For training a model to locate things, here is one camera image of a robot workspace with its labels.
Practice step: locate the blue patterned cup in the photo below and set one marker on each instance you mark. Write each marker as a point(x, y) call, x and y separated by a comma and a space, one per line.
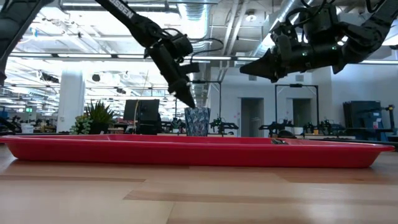
point(197, 123)

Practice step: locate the background black robot arm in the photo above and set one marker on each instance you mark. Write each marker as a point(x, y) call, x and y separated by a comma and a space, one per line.
point(222, 126)
point(275, 127)
point(325, 127)

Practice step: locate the overhead light bar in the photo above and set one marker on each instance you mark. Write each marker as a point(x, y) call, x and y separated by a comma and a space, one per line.
point(84, 56)

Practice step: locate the silver ceiling duct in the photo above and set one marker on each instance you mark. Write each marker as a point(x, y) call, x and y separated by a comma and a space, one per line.
point(196, 21)
point(287, 12)

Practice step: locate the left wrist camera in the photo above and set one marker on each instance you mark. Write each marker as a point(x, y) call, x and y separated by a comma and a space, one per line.
point(182, 46)

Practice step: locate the grey wall vent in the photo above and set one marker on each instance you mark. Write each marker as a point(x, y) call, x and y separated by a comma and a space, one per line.
point(299, 78)

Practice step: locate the white smoke detector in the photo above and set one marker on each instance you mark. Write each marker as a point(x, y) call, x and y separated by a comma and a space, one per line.
point(250, 16)

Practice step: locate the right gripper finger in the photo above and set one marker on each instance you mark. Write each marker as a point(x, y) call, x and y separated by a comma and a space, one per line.
point(262, 67)

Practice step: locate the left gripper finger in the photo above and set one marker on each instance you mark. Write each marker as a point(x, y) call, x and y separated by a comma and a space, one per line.
point(183, 93)

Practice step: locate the black computer monitor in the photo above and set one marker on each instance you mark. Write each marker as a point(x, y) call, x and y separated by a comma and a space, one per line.
point(146, 112)

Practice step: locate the white building column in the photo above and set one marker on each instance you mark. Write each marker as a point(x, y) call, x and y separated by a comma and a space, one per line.
point(71, 99)

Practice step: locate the green exit sign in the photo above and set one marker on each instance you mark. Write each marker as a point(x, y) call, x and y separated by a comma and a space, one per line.
point(28, 109)

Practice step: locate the pale green succulent plant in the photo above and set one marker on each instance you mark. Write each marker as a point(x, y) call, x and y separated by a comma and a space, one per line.
point(81, 124)

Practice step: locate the blue equipment cabinet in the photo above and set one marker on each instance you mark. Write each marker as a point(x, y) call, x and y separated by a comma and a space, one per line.
point(362, 118)

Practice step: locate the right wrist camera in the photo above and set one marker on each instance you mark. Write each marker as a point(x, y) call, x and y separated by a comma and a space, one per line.
point(320, 23)

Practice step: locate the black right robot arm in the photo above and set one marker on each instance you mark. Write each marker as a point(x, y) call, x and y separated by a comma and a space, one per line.
point(373, 28)

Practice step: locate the black frame stand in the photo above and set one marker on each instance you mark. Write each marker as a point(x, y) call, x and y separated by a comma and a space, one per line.
point(205, 81)
point(295, 85)

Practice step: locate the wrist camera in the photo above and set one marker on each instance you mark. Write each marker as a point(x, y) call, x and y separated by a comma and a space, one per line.
point(182, 46)
point(320, 23)

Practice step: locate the red plastic tray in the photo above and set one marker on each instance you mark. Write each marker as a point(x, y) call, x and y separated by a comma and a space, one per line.
point(186, 155)

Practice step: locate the grey door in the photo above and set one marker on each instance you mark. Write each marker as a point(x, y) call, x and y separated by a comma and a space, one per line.
point(301, 112)
point(252, 116)

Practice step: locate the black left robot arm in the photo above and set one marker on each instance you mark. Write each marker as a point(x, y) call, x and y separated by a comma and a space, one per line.
point(124, 12)

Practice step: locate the silver ceiling pipe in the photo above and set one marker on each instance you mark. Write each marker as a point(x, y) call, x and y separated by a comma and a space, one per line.
point(77, 5)

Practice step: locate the spiky green potted plant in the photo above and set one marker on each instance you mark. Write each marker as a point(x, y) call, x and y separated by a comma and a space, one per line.
point(99, 119)

